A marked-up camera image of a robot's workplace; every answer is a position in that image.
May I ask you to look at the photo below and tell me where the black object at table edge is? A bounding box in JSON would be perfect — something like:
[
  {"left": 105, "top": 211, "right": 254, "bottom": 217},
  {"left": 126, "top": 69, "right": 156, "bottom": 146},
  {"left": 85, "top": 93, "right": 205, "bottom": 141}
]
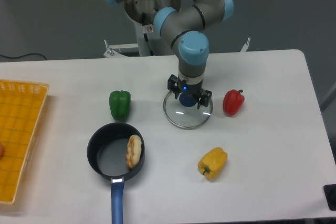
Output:
[{"left": 323, "top": 184, "right": 336, "bottom": 211}]

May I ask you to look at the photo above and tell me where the red toy bell pepper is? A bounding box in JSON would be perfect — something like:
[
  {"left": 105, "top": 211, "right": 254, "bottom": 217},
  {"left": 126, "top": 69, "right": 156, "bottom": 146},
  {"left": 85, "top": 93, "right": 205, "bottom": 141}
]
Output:
[{"left": 223, "top": 89, "right": 245, "bottom": 116}]

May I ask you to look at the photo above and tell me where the toy bread pastry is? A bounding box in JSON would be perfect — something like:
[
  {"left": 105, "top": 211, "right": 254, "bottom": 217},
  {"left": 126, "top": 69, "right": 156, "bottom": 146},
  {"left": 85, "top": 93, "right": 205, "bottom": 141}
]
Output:
[{"left": 125, "top": 134, "right": 142, "bottom": 169}]

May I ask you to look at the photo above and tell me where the black saucepan blue handle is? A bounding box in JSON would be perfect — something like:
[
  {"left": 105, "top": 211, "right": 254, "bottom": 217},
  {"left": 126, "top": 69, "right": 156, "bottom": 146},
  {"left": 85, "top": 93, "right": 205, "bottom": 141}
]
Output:
[{"left": 87, "top": 123, "right": 145, "bottom": 223}]

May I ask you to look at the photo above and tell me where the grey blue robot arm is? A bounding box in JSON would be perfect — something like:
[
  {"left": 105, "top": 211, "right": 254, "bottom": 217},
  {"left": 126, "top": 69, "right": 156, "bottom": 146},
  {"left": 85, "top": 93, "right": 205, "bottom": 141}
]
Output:
[{"left": 106, "top": 0, "right": 234, "bottom": 107}]

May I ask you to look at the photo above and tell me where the yellow plastic basket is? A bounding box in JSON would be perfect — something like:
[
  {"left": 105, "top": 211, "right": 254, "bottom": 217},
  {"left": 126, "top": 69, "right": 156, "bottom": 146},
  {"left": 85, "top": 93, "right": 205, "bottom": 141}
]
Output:
[{"left": 1, "top": 79, "right": 49, "bottom": 205}]

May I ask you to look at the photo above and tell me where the glass pot lid blue knob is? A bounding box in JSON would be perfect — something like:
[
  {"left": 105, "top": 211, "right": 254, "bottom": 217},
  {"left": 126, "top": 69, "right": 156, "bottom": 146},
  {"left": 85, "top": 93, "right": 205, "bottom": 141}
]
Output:
[{"left": 162, "top": 90, "right": 214, "bottom": 130}]

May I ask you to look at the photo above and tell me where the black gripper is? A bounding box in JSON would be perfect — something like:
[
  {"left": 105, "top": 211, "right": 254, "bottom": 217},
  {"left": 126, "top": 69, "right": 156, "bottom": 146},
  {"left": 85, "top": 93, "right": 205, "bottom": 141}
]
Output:
[{"left": 167, "top": 74, "right": 212, "bottom": 109}]

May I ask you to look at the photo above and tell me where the green toy bell pepper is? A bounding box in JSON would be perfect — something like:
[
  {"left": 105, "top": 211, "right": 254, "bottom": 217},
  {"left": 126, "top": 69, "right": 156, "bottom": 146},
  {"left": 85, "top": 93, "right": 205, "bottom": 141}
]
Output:
[{"left": 109, "top": 90, "right": 131, "bottom": 121}]

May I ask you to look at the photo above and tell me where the yellow toy bell pepper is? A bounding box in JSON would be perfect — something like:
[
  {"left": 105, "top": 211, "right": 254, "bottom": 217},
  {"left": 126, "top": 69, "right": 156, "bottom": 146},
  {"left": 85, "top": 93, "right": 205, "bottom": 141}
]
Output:
[{"left": 197, "top": 147, "right": 228, "bottom": 180}]

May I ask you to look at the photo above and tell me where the black cable on floor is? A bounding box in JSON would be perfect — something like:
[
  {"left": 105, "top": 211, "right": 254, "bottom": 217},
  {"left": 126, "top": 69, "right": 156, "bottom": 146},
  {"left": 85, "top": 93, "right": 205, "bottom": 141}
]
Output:
[{"left": 0, "top": 53, "right": 48, "bottom": 61}]

